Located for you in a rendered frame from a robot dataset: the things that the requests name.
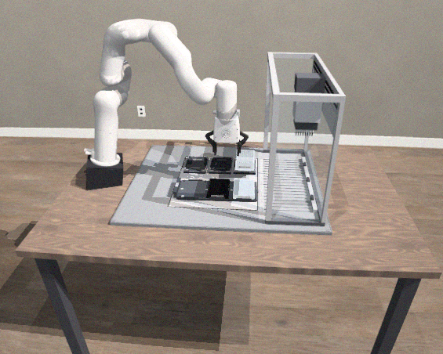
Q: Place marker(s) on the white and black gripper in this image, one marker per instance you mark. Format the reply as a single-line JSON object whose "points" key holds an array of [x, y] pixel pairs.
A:
{"points": [[226, 131]]}

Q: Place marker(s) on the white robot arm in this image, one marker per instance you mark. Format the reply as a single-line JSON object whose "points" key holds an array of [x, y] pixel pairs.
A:
{"points": [[116, 74]]}

